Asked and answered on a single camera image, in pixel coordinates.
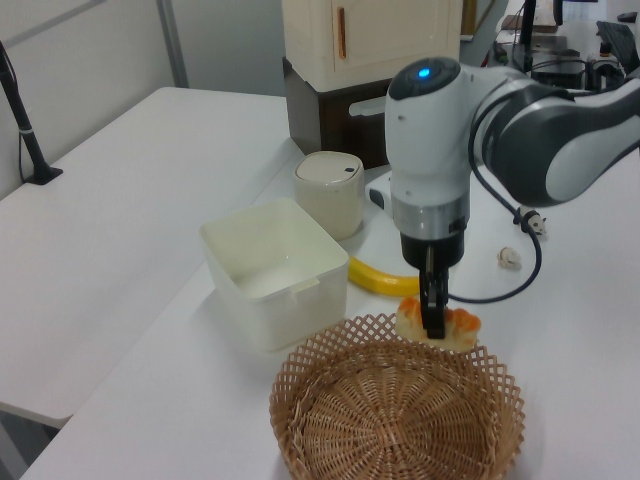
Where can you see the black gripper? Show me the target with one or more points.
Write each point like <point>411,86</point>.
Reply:
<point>412,250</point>

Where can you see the orange glazed toy bread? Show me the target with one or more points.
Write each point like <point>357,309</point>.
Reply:
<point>460,325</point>

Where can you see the round wicker basket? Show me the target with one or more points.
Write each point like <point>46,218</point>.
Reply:
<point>397,410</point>

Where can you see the yellow toy banana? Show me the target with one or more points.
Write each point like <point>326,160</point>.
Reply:
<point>380,282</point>

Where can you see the panda figurine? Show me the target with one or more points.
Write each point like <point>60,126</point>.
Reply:
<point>539,223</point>

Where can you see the beige mini trash can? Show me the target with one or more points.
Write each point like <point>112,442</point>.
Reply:
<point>330,200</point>

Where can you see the white plastic storage bin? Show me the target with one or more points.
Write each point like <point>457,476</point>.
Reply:
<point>272,280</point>

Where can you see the dark brown storage box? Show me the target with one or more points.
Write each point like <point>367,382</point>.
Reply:
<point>340,130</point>

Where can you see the black computer box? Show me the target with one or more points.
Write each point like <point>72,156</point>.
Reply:
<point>557,70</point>

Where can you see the cream plastic storage box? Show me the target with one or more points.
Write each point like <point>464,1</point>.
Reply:
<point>370,35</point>

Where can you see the black monitor stand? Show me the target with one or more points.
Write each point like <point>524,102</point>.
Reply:
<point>527,25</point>

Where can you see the brown cardboard box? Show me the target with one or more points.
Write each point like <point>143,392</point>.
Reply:
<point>542,22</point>

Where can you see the black keyboard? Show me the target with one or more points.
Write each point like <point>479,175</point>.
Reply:
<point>620,37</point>

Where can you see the black camera stand pole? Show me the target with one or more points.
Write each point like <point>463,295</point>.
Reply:
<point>22,125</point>

